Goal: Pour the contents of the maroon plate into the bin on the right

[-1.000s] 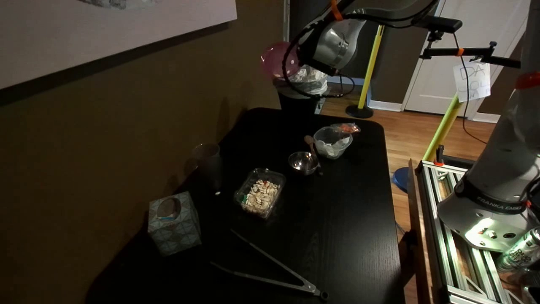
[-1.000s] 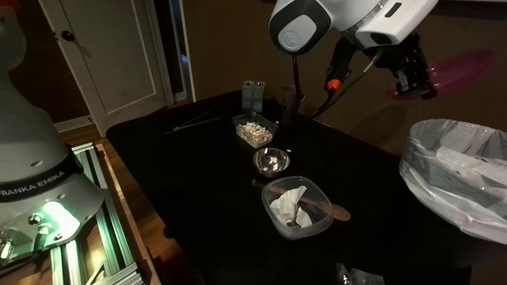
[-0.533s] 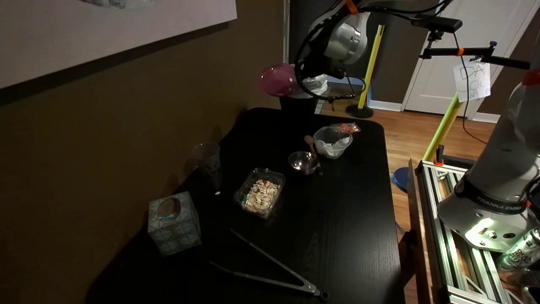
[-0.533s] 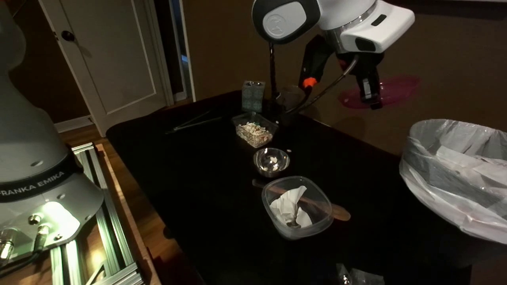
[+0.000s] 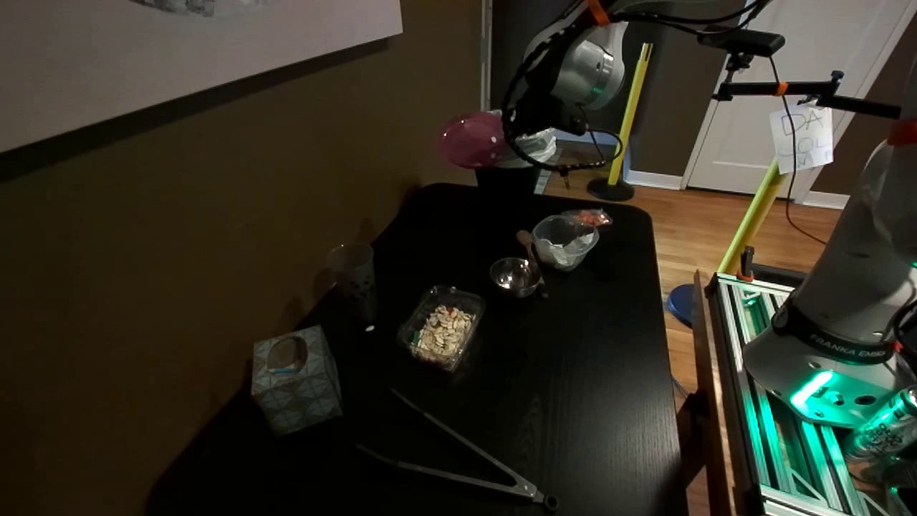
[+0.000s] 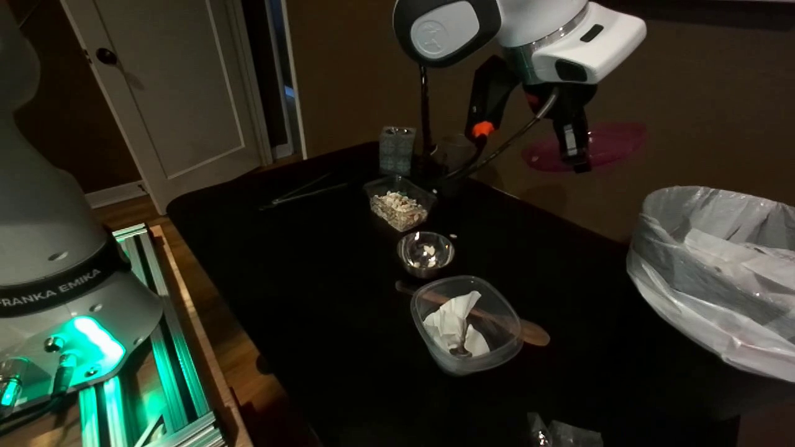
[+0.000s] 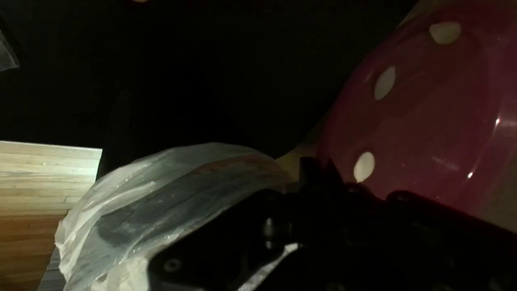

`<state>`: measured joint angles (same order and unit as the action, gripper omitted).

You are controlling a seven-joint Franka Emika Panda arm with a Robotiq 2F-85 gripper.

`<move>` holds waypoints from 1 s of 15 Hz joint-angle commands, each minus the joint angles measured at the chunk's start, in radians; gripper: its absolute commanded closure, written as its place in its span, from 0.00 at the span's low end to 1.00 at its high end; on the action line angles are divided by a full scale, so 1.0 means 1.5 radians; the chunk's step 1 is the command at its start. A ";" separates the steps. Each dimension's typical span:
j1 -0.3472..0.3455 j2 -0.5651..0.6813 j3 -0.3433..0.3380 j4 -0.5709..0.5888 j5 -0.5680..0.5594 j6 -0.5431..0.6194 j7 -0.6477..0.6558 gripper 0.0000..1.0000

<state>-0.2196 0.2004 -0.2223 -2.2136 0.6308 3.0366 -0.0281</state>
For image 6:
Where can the clear rectangular plastic container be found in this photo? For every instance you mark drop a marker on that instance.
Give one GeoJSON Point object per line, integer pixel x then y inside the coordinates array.
{"type": "Point", "coordinates": [400, 205]}

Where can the heap of nuts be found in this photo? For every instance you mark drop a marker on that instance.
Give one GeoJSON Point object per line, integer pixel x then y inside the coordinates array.
{"type": "Point", "coordinates": [399, 208]}

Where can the dark door knob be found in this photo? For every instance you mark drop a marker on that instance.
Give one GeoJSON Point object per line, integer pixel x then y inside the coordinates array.
{"type": "Point", "coordinates": [106, 56]}

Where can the black table cloth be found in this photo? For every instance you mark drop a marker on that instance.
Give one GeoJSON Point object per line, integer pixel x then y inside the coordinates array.
{"type": "Point", "coordinates": [310, 298]}

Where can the clear round plastic container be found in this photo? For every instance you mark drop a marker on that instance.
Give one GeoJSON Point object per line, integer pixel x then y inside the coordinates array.
{"type": "Point", "coordinates": [466, 329]}

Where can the black tongs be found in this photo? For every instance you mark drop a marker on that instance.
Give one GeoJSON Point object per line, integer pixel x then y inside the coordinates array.
{"type": "Point", "coordinates": [304, 192]}

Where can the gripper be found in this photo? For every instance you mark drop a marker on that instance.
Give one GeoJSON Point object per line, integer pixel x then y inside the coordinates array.
{"type": "Point", "coordinates": [570, 102]}

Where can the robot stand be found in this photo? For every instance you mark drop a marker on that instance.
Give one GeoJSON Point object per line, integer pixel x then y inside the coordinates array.
{"type": "Point", "coordinates": [180, 372]}

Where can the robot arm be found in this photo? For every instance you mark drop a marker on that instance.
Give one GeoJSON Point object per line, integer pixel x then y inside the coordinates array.
{"type": "Point", "coordinates": [43, 205]}

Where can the bin with plastic liner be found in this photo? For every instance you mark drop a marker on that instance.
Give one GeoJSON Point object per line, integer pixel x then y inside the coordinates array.
{"type": "Point", "coordinates": [708, 273]}

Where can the clear plastic wrapper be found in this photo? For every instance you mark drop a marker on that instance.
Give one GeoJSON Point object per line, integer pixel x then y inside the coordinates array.
{"type": "Point", "coordinates": [568, 434]}

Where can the white door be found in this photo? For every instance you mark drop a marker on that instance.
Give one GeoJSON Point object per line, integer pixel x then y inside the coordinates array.
{"type": "Point", "coordinates": [180, 93]}

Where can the wooden spoon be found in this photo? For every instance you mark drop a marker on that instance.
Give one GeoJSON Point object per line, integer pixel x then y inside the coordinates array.
{"type": "Point", "coordinates": [534, 333]}

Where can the maroon plate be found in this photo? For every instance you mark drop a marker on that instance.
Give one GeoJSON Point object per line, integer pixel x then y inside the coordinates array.
{"type": "Point", "coordinates": [612, 144]}

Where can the small glass bowl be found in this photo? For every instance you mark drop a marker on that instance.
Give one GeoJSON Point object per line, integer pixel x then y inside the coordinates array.
{"type": "Point", "coordinates": [426, 254]}

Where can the crumpled white tissue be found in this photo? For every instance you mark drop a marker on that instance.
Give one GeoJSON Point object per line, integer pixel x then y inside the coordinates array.
{"type": "Point", "coordinates": [453, 323]}

